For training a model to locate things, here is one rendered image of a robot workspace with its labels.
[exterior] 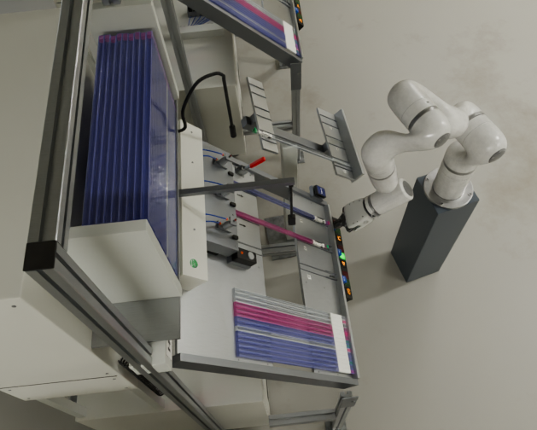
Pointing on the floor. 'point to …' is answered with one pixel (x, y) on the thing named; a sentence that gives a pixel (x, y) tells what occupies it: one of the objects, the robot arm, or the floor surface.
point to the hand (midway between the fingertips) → (337, 223)
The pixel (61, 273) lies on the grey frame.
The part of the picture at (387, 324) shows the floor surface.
